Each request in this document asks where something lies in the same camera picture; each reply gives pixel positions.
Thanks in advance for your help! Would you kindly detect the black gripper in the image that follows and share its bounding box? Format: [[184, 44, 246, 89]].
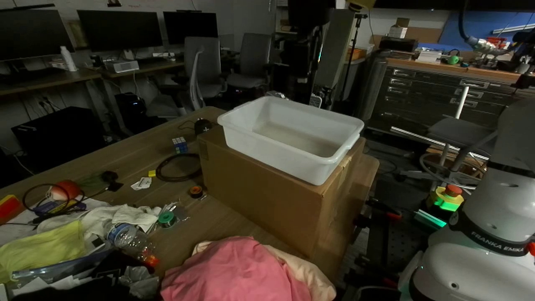
[[286, 0, 331, 31]]

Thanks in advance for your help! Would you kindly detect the peach cloth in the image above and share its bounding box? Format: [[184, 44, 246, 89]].
[[191, 240, 338, 301]]

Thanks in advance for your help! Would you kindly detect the pink cloth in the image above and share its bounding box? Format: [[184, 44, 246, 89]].
[[159, 235, 314, 301]]

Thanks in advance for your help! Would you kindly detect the small brown cardboard box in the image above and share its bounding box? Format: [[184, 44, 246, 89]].
[[389, 16, 441, 47]]

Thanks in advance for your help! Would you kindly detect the white projector box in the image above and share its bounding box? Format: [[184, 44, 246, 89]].
[[112, 59, 140, 76]]

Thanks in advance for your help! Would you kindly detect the large brown cardboard box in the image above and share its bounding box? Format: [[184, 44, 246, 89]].
[[197, 131, 381, 282]]

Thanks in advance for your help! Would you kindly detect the black light stand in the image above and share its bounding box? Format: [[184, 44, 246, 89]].
[[336, 12, 371, 114]]

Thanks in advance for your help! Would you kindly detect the grey office chair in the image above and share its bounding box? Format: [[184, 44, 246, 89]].
[[224, 32, 274, 94]]

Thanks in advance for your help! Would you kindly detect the black computer monitor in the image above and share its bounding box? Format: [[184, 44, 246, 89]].
[[0, 6, 74, 62], [75, 9, 164, 54], [162, 9, 221, 47]]

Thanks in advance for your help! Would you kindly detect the white paper stack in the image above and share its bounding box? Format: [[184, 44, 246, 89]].
[[415, 49, 443, 64]]

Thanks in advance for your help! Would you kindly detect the black tool cabinet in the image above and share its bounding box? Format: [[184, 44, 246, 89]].
[[364, 56, 525, 148]]

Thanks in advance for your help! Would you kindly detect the white plastic bin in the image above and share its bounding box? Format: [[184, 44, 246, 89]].
[[216, 96, 366, 188]]

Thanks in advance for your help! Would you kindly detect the green desk gadget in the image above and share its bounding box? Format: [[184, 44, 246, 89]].
[[445, 49, 465, 68]]

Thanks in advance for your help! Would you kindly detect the small black round object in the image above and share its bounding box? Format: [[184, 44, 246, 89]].
[[192, 118, 214, 138]]

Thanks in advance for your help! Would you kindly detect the Rubik's cube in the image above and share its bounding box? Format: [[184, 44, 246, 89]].
[[170, 136, 189, 156]]

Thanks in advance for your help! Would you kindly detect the red tool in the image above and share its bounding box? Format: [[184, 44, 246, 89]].
[[483, 34, 508, 54]]

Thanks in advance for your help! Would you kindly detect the black flat stand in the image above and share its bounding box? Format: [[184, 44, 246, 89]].
[[426, 86, 495, 151]]

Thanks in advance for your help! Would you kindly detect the blue panel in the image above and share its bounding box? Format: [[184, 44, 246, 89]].
[[440, 9, 535, 52]]

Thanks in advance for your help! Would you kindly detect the red emergency stop button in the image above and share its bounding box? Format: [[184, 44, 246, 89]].
[[426, 183, 466, 215]]

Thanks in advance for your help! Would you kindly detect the black clamp stand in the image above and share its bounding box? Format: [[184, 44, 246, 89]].
[[356, 195, 406, 287]]

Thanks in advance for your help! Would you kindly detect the white paper tag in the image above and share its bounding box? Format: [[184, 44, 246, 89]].
[[130, 176, 154, 193]]

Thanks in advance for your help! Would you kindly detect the green bar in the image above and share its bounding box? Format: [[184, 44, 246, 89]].
[[415, 208, 448, 231]]

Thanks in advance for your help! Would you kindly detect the white plastic bottle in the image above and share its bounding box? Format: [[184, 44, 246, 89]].
[[58, 46, 79, 74]]

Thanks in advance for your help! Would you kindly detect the small green toy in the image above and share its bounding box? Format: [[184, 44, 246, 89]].
[[157, 206, 179, 228]]

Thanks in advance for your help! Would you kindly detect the small black gadget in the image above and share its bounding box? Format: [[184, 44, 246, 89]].
[[99, 170, 124, 193]]

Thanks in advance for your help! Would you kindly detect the long wooden office desk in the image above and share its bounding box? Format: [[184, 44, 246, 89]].
[[0, 57, 189, 136]]

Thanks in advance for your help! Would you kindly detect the white cloth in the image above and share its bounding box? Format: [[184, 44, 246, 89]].
[[35, 198, 164, 241]]

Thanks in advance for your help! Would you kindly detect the clear plastic bottle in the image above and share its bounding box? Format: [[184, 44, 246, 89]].
[[105, 223, 149, 258]]

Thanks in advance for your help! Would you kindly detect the small orange object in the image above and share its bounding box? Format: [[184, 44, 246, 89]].
[[139, 253, 162, 272]]

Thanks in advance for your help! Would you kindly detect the white crumpled paper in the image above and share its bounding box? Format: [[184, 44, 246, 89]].
[[119, 265, 164, 300]]

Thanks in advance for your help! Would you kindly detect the red and yellow block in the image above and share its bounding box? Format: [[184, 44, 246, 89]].
[[0, 195, 25, 225]]

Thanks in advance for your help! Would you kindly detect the yellow-green towel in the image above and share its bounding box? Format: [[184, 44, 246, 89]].
[[0, 220, 89, 283]]

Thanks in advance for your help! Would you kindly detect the clear plastic bag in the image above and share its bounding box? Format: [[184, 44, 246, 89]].
[[7, 245, 115, 290]]

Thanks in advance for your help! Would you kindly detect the grey chair white frame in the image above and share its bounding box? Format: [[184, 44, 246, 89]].
[[182, 36, 226, 113]]

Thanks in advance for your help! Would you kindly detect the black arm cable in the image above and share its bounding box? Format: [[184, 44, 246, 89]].
[[456, 0, 486, 49]]

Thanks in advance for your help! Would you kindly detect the black cable ring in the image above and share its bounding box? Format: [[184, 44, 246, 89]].
[[154, 153, 204, 185]]

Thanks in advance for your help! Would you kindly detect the coiled floor cable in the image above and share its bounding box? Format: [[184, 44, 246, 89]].
[[418, 148, 488, 188]]

